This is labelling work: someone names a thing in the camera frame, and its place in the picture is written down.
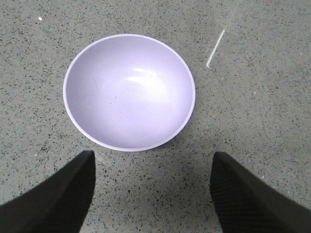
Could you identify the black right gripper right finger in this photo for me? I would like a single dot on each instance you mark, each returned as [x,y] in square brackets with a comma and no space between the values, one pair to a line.
[246,204]

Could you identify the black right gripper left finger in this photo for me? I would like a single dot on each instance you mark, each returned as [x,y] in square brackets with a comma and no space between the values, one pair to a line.
[57,205]

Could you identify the purple plastic bowl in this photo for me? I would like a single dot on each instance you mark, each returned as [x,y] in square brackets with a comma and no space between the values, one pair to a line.
[129,92]

